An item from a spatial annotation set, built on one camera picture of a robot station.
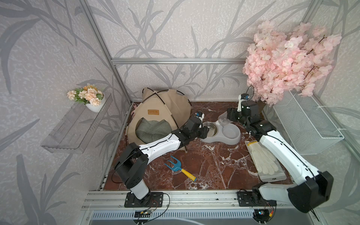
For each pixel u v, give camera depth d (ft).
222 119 2.76
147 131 3.24
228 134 3.21
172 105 2.88
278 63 2.10
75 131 2.23
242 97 2.23
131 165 1.46
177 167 2.77
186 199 2.47
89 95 2.00
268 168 2.76
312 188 1.25
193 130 2.12
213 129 3.25
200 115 2.46
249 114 1.87
